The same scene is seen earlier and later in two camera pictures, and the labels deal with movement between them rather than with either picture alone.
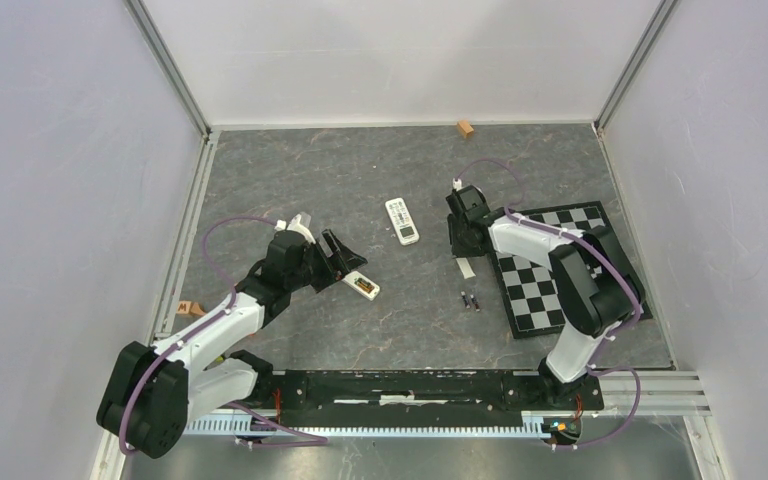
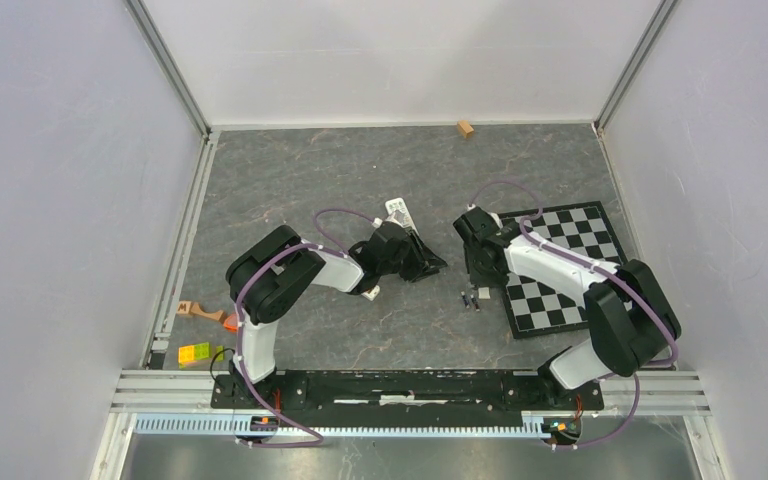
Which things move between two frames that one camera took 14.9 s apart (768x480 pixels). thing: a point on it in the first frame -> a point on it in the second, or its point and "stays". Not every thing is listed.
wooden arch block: (197, 309) stays
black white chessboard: (528, 282) stays
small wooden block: (465, 128) stays
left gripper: (337, 265) -> (424, 261)
